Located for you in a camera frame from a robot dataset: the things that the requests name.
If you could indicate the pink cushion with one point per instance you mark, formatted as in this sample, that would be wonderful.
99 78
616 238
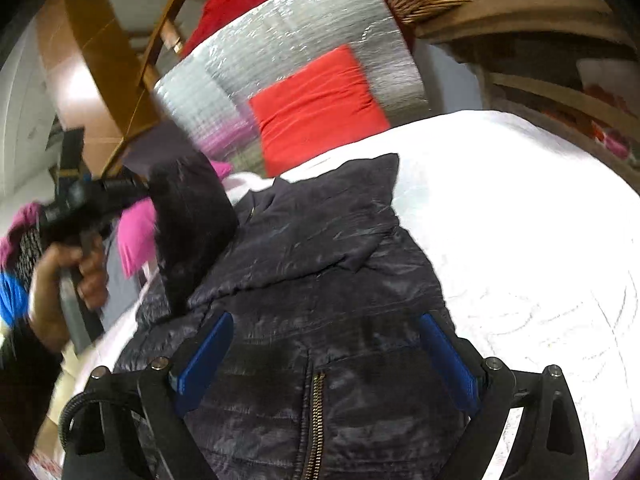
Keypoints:
137 235

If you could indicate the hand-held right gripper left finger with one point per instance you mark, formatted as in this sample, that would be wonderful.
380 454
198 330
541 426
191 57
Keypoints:
205 357

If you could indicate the wooden shelf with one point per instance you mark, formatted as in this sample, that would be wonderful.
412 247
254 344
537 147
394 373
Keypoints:
525 10

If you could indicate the black white spotted garment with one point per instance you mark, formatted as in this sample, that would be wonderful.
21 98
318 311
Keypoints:
30 255

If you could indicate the wooden cabinet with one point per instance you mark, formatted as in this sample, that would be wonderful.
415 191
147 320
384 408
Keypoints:
95 35

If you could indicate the blue jacket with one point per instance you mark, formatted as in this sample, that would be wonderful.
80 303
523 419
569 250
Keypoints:
12 300

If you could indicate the white blanket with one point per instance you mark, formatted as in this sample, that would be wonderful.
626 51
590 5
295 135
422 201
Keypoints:
525 235

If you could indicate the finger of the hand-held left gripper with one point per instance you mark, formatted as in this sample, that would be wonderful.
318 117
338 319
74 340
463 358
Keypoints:
130 186

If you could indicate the grey garment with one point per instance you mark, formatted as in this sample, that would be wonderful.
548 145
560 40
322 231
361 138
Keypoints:
117 285

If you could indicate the magenta garment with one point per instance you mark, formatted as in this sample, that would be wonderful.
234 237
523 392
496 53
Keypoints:
20 220

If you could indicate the person's left forearm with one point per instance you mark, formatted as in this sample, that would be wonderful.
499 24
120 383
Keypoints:
30 355

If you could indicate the wooden stair railing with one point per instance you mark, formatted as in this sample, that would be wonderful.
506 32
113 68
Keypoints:
172 30

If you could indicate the silver insulation mat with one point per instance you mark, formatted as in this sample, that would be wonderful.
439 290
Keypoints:
300 20

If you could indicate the person's left hand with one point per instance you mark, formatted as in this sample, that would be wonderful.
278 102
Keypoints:
52 280

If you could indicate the red cushion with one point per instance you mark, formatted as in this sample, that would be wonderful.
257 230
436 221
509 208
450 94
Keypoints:
320 110

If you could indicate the black puffer jacket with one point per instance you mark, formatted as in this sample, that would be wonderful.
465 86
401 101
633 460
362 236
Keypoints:
300 285

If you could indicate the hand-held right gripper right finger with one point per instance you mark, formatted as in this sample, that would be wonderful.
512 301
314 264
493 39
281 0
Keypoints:
447 365

